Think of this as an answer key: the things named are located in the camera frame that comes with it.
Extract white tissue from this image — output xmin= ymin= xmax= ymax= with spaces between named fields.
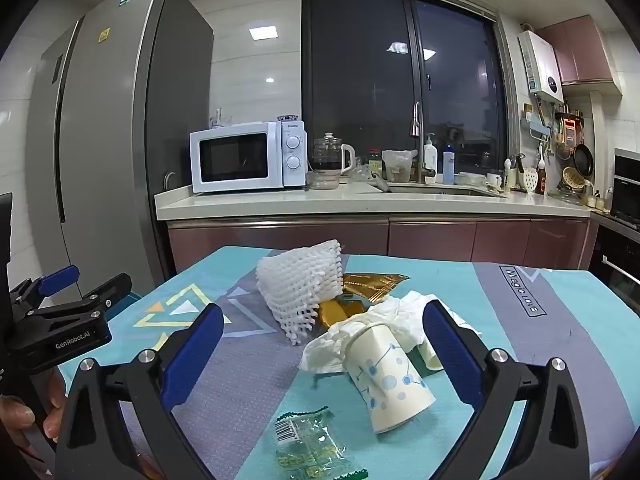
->
xmin=300 ymin=290 xmax=483 ymax=376

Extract small paper cup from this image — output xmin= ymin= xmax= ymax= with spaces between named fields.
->
xmin=419 ymin=340 xmax=445 ymax=372

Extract grey refrigerator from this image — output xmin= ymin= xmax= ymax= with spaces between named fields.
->
xmin=25 ymin=0 xmax=215 ymax=291

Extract clear green plastic wrapper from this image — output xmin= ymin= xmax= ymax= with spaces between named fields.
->
xmin=275 ymin=406 xmax=368 ymax=480

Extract pink upper cabinet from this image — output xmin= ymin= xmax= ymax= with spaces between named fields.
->
xmin=537 ymin=15 xmax=623 ymax=96

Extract black built-in oven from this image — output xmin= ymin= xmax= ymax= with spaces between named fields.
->
xmin=590 ymin=147 xmax=640 ymax=311

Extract wall storage rack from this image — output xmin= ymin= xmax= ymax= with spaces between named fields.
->
xmin=520 ymin=104 xmax=551 ymax=142

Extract dark kitchen window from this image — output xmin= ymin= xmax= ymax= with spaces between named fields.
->
xmin=301 ymin=0 xmax=516 ymax=186

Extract kitchen sink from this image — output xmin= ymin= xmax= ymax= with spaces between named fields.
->
xmin=387 ymin=182 xmax=506 ymax=197

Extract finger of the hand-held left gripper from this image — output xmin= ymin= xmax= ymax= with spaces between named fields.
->
xmin=10 ymin=265 xmax=81 ymax=312
xmin=31 ymin=273 xmax=133 ymax=320

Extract white water heater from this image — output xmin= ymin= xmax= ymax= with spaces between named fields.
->
xmin=516 ymin=30 xmax=565 ymax=103

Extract white pump bottle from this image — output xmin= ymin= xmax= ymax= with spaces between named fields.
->
xmin=423 ymin=133 xmax=439 ymax=177

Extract beige kitchen counter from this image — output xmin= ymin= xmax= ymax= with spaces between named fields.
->
xmin=154 ymin=180 xmax=608 ymax=222

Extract maroon lower cabinets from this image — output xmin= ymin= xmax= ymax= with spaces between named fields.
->
xmin=166 ymin=216 xmax=601 ymax=273

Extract gold foil wrapper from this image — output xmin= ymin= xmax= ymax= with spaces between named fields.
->
xmin=341 ymin=272 xmax=412 ymax=306

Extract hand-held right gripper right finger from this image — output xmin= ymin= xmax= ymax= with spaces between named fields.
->
xmin=421 ymin=300 xmax=591 ymax=480

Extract blue dotted paper cup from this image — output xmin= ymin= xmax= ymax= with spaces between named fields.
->
xmin=345 ymin=323 xmax=437 ymax=435

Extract glass kettle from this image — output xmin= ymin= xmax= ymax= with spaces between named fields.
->
xmin=311 ymin=132 xmax=357 ymax=177

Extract steel faucet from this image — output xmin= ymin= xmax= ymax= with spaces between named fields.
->
xmin=410 ymin=101 xmax=436 ymax=184

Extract white utensil holder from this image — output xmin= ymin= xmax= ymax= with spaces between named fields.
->
xmin=504 ymin=154 xmax=526 ymax=192

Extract person's left hand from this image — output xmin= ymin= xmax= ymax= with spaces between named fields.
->
xmin=0 ymin=367 xmax=68 ymax=443

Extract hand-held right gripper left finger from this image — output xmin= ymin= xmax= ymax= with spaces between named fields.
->
xmin=54 ymin=303 xmax=226 ymax=480

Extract clear plastic food container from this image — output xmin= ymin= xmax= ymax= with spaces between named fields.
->
xmin=381 ymin=149 xmax=418 ymax=182

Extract white microwave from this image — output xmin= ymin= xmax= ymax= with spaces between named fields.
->
xmin=189 ymin=120 xmax=307 ymax=195

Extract teal printed tablecloth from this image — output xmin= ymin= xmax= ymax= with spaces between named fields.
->
xmin=57 ymin=245 xmax=640 ymax=480

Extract black frying pan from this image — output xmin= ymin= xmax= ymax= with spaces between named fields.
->
xmin=572 ymin=120 xmax=596 ymax=176

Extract white foam fruit net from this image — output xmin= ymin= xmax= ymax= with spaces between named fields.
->
xmin=256 ymin=239 xmax=346 ymax=346

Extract glass bowl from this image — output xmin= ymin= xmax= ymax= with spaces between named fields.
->
xmin=306 ymin=170 xmax=342 ymax=191

